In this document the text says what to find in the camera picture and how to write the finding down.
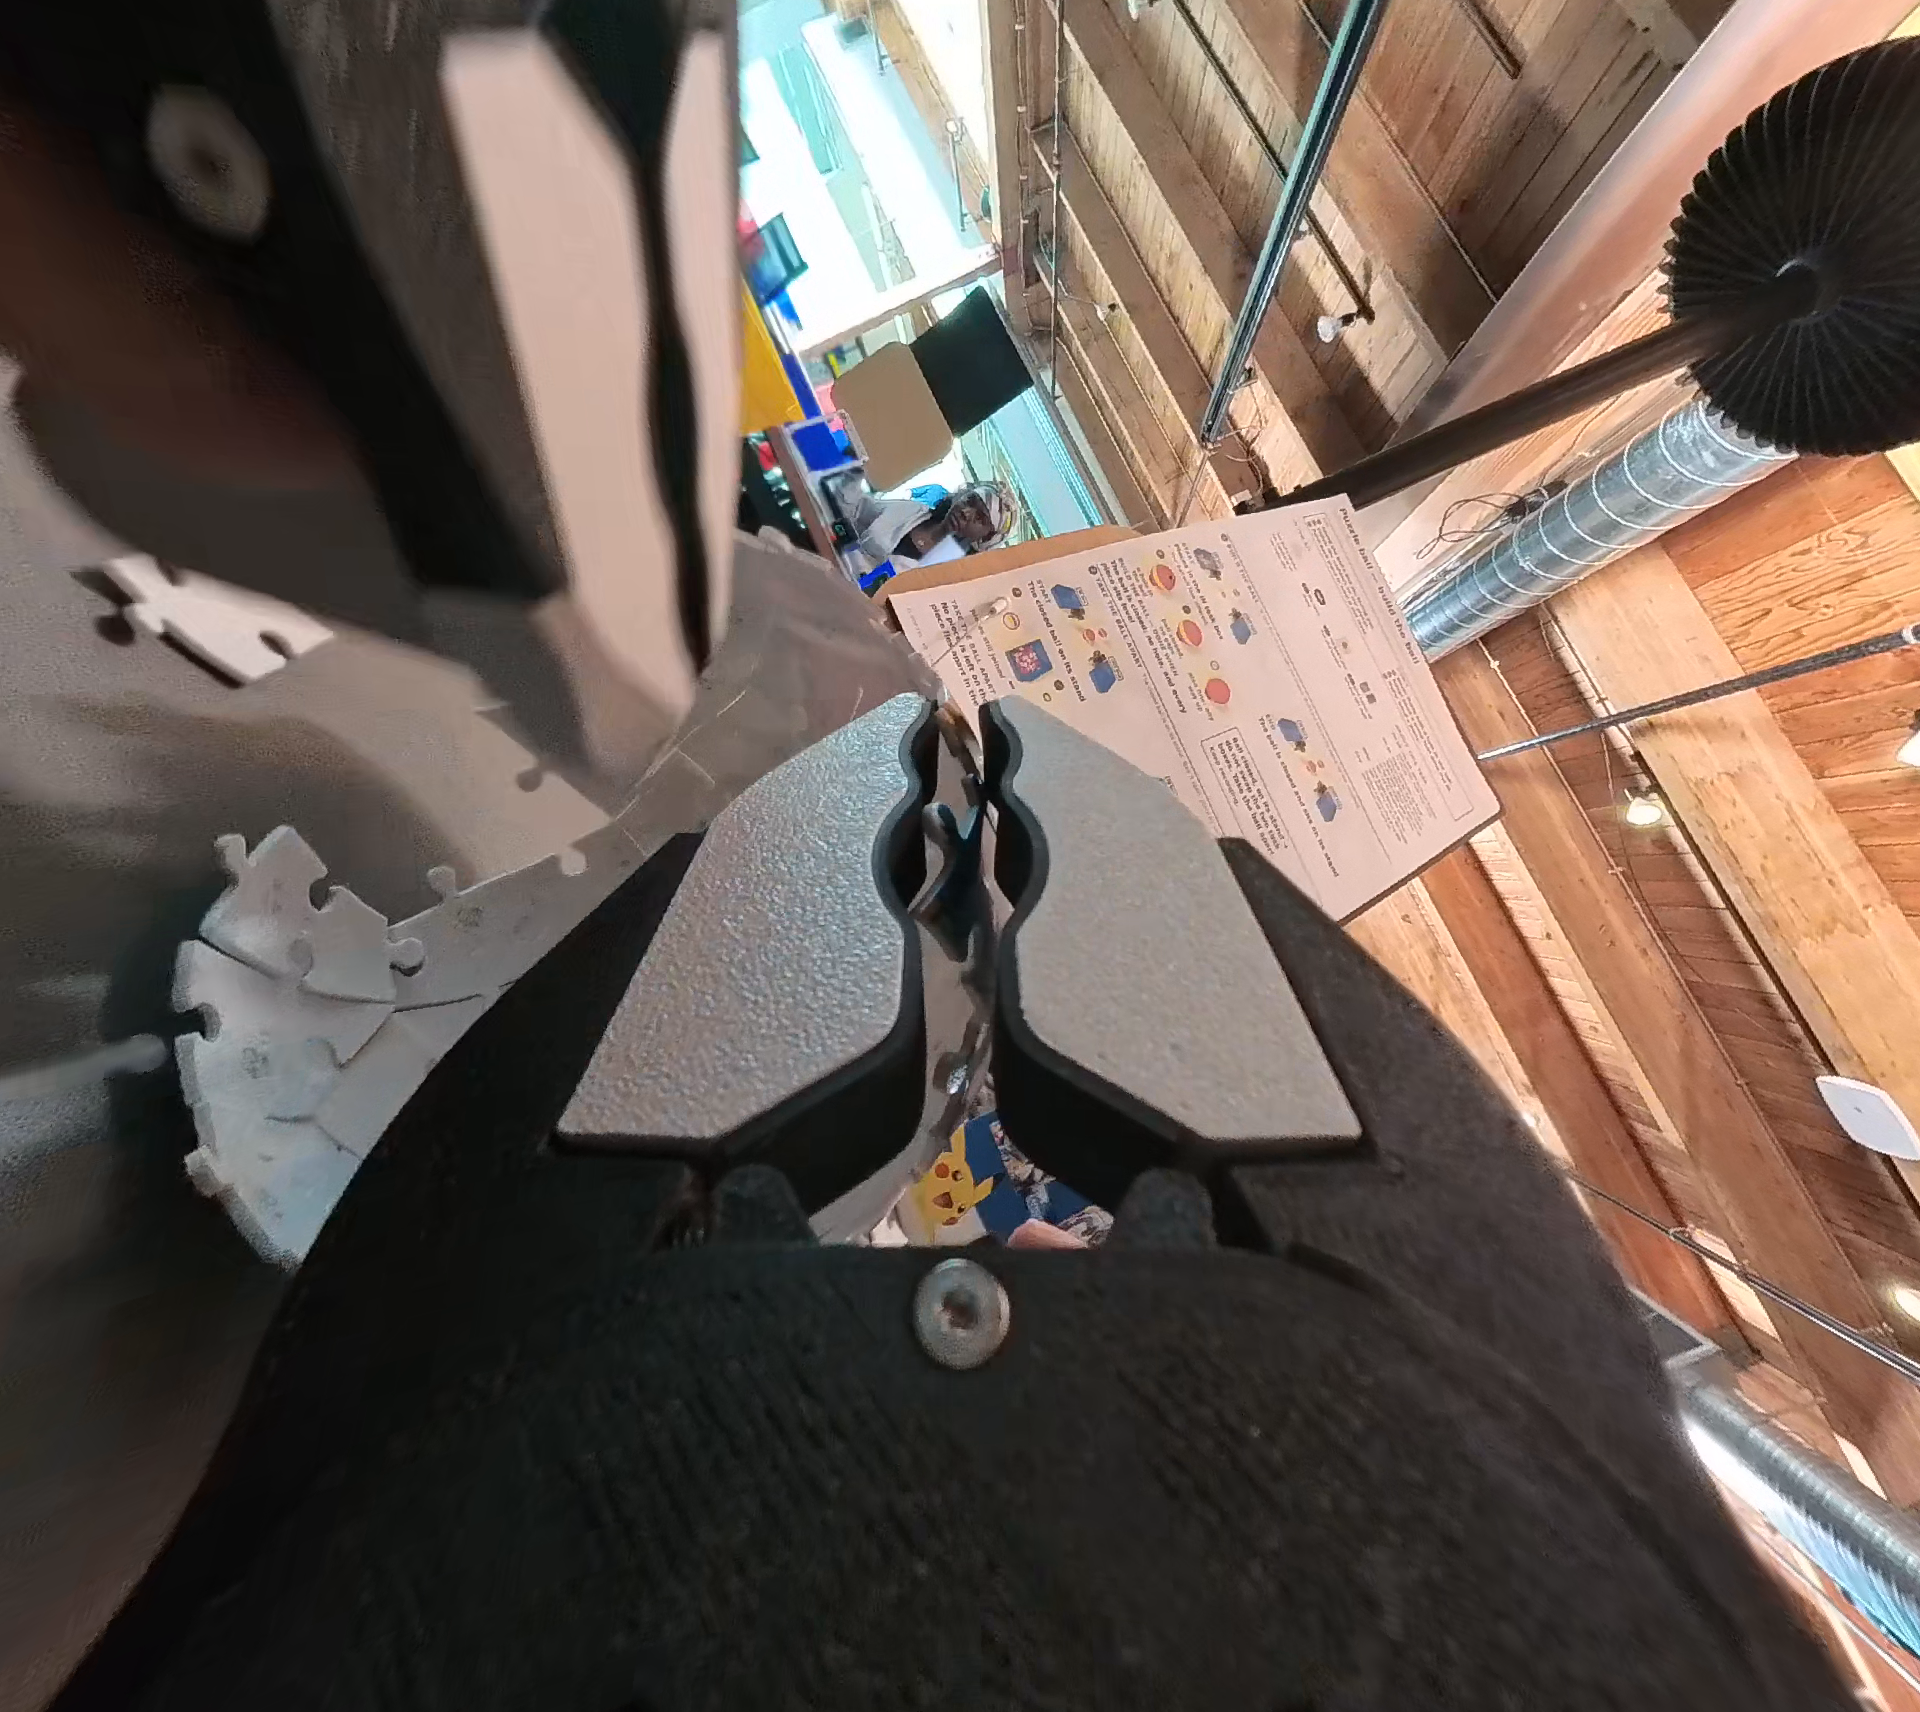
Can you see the white instruction sheet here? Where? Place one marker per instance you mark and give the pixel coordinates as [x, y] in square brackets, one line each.
[1274, 693]

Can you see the black table lamp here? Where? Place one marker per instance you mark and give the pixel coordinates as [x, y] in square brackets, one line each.
[1814, 257]

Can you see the partly built puzzle ball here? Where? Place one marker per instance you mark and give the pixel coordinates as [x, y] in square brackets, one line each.
[781, 677]

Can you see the person's left hand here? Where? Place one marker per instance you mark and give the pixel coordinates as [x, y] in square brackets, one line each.
[135, 302]

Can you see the silver ventilation duct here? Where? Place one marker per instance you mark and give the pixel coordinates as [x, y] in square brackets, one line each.
[1590, 526]
[1800, 1487]

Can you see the black square panel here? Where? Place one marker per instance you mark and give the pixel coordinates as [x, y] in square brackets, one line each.
[972, 363]

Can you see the yellow plastic bin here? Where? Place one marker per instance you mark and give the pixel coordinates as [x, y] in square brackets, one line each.
[765, 370]

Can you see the tan square panel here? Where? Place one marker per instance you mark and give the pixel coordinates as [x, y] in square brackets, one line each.
[893, 414]

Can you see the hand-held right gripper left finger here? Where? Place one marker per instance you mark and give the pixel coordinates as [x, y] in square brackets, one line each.
[750, 993]

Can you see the colourful puzzle box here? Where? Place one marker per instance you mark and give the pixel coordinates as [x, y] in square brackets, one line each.
[960, 1181]

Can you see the white ceiling device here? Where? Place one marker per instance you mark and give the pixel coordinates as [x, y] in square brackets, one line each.
[1874, 1120]

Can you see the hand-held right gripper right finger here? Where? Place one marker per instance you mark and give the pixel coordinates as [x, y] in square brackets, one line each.
[1171, 993]

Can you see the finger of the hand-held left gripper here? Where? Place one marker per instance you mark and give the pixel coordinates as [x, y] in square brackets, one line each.
[570, 363]
[713, 243]

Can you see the blue storage bins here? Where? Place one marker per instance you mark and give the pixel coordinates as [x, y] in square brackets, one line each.
[818, 437]

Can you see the metal ceiling rail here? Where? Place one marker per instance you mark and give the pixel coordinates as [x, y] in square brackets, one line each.
[1335, 92]

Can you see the thin steel tension rod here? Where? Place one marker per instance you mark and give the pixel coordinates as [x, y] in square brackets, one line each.
[1695, 693]
[1741, 1277]

